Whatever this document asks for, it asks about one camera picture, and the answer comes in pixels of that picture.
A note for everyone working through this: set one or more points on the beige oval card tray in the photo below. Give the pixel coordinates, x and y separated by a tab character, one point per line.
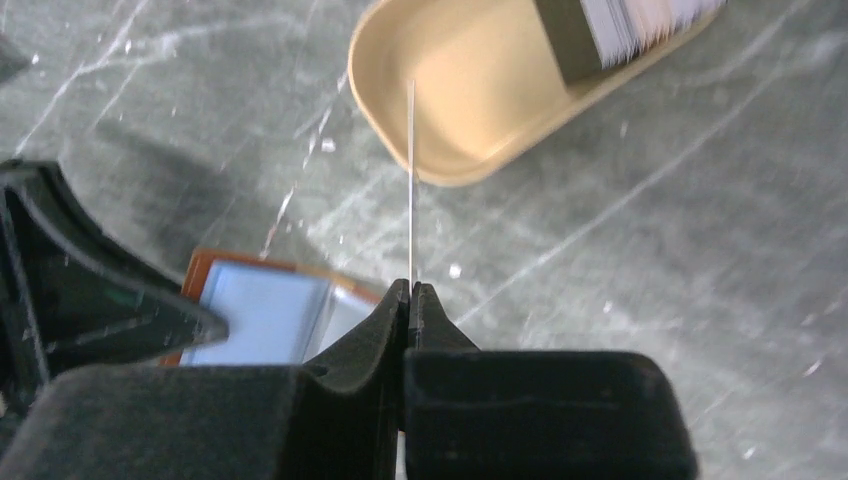
488	86

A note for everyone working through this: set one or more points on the brown leather card holder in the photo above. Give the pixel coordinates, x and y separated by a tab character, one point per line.
277	312

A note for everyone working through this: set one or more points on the stack of credit cards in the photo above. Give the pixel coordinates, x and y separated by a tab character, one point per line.
588	37

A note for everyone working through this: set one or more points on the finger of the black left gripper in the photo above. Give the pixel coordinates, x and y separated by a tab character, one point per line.
71	296

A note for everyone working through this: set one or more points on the black right gripper view left finger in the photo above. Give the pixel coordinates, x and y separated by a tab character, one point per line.
334	417

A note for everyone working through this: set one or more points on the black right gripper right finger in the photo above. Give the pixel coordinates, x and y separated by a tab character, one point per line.
536	414

